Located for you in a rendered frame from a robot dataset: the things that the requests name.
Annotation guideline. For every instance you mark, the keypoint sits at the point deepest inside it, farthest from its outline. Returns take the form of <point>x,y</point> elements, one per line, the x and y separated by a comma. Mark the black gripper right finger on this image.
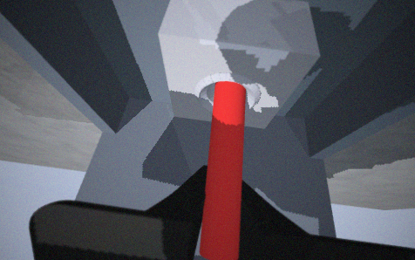
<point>266,234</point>

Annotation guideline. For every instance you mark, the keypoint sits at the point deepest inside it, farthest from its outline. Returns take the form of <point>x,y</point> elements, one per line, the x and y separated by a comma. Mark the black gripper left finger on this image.
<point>77,230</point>

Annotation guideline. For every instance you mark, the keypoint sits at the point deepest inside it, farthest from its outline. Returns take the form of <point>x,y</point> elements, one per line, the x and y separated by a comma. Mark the red peg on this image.
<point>220,229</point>

